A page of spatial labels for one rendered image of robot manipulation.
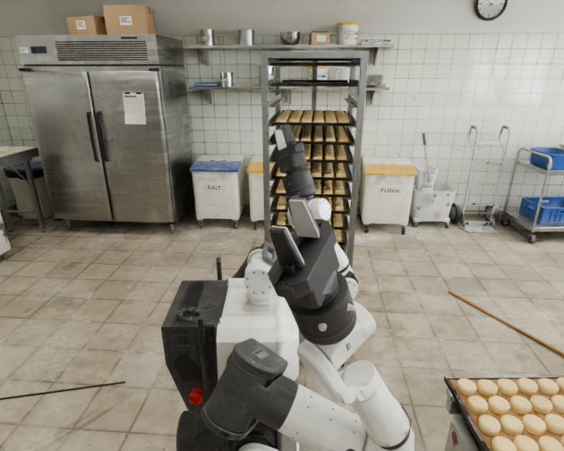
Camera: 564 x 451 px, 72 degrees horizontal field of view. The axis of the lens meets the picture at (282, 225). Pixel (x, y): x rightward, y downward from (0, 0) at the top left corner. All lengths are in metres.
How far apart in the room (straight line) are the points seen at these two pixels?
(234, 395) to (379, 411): 0.25
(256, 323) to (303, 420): 0.22
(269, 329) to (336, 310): 0.35
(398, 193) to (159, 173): 2.56
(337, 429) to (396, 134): 4.39
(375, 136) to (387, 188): 0.80
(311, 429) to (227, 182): 3.82
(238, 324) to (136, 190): 3.71
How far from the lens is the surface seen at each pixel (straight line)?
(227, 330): 0.86
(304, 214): 0.48
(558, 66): 5.47
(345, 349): 0.61
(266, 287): 0.86
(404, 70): 4.90
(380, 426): 0.72
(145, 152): 4.33
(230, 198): 4.47
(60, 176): 4.86
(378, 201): 4.43
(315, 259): 0.48
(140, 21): 4.44
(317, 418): 0.77
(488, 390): 1.29
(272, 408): 0.76
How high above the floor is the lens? 1.74
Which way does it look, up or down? 22 degrees down
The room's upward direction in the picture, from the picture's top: straight up
